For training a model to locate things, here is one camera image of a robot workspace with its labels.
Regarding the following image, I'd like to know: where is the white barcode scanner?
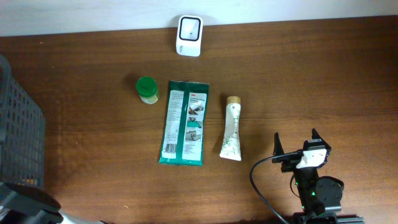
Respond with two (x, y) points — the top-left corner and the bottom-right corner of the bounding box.
(176, 15), (203, 57)

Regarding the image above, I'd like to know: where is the green lid spice jar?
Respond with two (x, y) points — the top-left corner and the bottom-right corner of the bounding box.
(136, 77), (159, 105)

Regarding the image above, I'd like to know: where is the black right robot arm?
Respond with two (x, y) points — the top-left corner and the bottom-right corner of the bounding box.
(272, 129), (364, 224)

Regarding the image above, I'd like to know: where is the white tube with gold cap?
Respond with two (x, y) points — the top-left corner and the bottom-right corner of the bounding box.
(220, 96), (242, 161)

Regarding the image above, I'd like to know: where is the dark grey plastic basket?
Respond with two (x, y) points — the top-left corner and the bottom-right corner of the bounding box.
(1, 55), (45, 190)

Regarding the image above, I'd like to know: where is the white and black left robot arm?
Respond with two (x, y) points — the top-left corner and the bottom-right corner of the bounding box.
(1, 182), (104, 224)

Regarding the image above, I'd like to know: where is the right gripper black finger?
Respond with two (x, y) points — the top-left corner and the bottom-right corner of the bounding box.
(273, 133), (284, 156)
(312, 128), (321, 140)

